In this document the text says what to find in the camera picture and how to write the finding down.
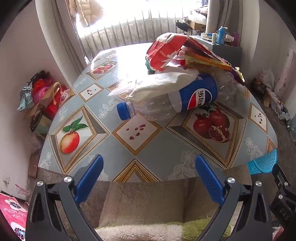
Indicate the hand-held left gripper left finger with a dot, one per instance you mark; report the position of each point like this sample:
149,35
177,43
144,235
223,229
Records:
90,178

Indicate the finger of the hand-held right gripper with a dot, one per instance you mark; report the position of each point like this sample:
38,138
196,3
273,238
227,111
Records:
282,179

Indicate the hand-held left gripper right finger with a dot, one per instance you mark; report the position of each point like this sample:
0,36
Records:
208,178

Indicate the blue plastic basket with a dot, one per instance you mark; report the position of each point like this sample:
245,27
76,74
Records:
263,163

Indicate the blue label plastic cola bottle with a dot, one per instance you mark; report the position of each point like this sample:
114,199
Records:
198,95

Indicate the clear plastic bottle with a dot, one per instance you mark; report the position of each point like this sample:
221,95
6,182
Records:
225,85

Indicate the purple wrapper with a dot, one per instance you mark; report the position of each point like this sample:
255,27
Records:
238,75

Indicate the green plastic bag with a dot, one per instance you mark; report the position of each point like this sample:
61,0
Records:
148,66

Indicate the red and white plastic bag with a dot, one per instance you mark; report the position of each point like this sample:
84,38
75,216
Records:
166,51

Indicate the pink paper bag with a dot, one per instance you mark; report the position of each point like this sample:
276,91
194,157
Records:
278,234

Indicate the fruit print tablecloth table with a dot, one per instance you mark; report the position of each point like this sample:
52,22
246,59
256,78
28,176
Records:
148,148

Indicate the round tin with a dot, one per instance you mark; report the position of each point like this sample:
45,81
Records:
39,122

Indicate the cardboard scraps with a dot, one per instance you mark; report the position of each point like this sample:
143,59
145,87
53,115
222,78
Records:
266,97

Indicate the pink floral bag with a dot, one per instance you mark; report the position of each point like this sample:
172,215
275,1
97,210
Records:
11,210

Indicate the patterned cloth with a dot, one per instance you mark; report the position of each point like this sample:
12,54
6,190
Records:
24,98

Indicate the colourful clothes pile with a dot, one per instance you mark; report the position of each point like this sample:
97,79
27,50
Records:
40,85

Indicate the floral wallpaper roll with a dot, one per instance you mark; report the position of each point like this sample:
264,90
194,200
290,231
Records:
286,71

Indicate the grey cabinet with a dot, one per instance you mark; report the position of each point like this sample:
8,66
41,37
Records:
226,49

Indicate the small white bottle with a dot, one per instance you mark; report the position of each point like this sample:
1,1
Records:
214,38

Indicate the purple cup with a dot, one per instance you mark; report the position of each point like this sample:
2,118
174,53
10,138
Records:
237,39

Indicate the blue spray bottle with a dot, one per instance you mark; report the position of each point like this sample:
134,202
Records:
221,36

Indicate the beige curtain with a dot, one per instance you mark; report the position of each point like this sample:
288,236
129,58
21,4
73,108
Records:
67,34
215,16

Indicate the metal balcony railing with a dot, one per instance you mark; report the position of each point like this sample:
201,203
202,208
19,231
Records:
120,34

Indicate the cardboard box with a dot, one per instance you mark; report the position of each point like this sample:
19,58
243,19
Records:
196,25

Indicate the beige puffer jacket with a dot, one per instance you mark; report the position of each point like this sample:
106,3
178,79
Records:
85,11

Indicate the wall socket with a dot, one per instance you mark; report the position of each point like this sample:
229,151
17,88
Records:
5,179

